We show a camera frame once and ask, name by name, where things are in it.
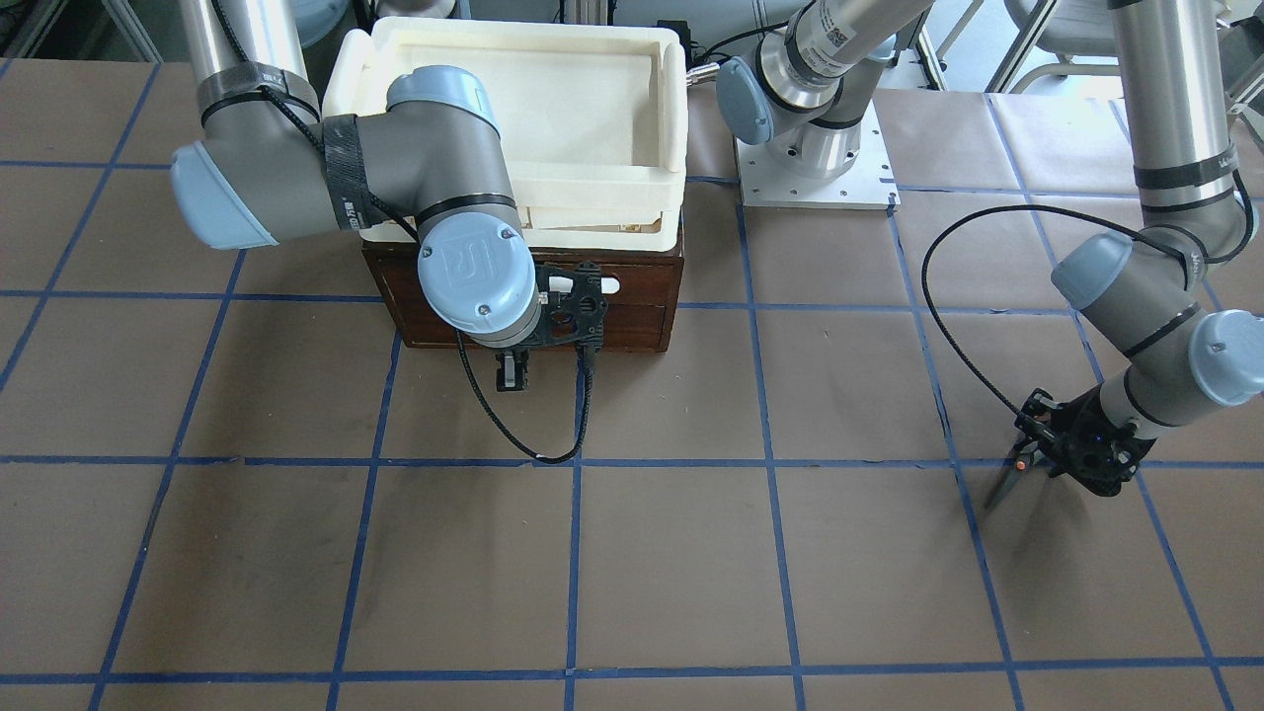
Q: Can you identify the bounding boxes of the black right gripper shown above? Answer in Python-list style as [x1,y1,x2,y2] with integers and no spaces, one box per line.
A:
[494,261,608,392]

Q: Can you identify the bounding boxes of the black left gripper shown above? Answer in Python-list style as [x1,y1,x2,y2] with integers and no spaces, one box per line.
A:
[1018,388,1154,497]

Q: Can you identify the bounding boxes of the orange grey scissors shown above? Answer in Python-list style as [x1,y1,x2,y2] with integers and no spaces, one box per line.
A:
[983,439,1040,510]

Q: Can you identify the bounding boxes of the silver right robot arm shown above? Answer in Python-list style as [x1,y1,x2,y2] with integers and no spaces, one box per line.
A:
[171,1,605,350]

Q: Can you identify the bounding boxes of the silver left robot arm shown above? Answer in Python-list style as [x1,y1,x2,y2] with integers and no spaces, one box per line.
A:
[576,83,1143,514]

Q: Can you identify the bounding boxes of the dark wooden drawer cabinet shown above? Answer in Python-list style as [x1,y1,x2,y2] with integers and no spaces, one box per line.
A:
[362,224,685,353]

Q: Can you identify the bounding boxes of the white foam tray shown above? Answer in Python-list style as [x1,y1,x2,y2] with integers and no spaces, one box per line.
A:
[322,18,689,253]

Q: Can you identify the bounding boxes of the grey chair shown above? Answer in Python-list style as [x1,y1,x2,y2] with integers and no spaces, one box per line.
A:
[986,1,1120,94]

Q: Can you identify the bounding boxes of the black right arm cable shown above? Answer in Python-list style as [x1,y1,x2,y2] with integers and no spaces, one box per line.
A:
[456,331,603,466]

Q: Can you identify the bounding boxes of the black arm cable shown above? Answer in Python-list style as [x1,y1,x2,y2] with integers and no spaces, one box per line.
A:
[920,204,1186,421]
[456,331,603,466]

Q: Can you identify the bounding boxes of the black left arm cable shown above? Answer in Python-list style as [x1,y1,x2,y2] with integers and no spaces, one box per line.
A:
[920,204,1186,421]

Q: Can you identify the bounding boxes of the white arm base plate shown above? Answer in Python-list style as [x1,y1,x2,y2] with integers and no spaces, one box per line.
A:
[734,105,900,210]

